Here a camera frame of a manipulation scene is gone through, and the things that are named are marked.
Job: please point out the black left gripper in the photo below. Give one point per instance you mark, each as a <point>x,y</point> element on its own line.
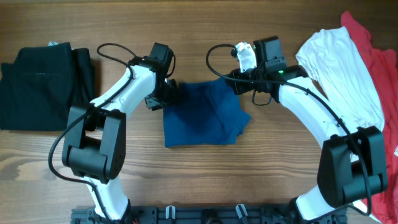
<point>171,96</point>

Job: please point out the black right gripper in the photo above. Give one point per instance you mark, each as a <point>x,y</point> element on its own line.
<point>237,86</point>

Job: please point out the blue polo shirt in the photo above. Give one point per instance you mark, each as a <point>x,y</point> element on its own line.
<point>207,113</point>

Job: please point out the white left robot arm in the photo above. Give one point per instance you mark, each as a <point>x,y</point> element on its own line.
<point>95,138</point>

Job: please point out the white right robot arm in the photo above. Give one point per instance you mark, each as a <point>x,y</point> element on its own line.
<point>352,164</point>

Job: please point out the white t-shirt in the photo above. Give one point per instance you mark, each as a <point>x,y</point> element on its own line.
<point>331,58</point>

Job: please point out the folded black garment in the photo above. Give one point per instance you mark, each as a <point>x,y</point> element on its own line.
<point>40,86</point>

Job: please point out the red t-shirt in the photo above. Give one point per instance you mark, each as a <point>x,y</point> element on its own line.
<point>382,66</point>

